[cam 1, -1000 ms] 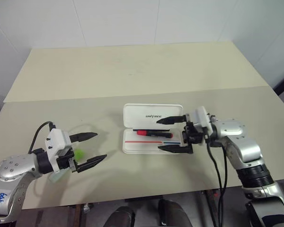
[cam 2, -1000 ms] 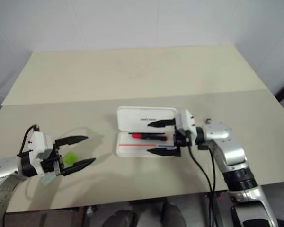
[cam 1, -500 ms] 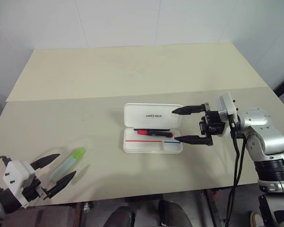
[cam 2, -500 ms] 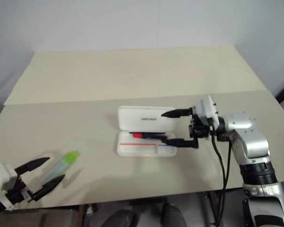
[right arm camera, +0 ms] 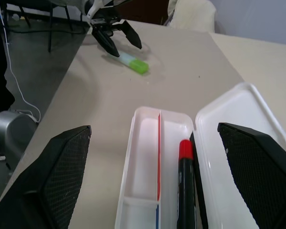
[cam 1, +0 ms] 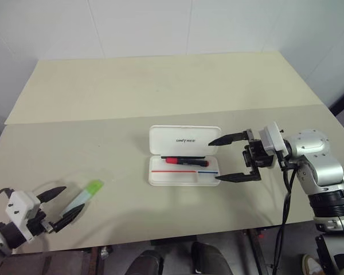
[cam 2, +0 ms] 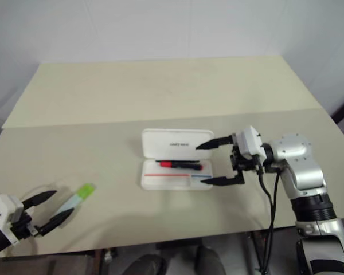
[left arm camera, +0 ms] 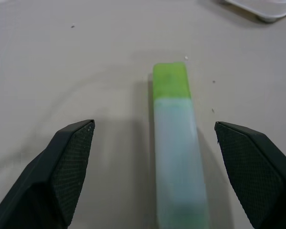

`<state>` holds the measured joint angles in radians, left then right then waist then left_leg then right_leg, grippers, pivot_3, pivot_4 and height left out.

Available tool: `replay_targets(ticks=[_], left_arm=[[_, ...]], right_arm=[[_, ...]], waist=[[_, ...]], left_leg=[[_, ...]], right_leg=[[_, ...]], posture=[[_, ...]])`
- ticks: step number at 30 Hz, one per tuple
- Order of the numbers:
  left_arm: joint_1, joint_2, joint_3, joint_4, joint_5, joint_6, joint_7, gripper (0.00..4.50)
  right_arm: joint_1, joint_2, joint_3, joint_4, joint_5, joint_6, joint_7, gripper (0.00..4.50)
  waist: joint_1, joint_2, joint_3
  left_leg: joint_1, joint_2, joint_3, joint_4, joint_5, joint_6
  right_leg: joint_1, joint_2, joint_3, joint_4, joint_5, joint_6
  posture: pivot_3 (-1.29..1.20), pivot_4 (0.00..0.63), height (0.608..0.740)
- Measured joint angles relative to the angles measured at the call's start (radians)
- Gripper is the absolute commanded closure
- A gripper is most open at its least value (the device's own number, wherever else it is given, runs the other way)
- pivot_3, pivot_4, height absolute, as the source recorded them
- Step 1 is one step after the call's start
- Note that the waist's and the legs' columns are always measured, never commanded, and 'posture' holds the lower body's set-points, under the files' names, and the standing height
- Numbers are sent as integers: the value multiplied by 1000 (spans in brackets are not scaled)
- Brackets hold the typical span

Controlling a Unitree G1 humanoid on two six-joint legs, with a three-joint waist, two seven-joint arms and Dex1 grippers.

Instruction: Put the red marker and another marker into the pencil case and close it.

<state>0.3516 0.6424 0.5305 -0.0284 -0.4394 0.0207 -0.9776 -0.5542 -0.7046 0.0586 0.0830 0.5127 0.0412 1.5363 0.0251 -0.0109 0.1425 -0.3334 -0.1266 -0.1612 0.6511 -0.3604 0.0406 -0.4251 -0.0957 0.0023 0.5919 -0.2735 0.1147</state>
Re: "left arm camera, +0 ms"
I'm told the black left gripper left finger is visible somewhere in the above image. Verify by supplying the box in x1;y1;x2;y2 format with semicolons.
0;119;95;229

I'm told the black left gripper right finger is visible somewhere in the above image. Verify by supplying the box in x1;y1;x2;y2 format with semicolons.
214;121;286;229

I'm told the green translucent marker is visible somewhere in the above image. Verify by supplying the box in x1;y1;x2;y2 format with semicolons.
152;61;211;229

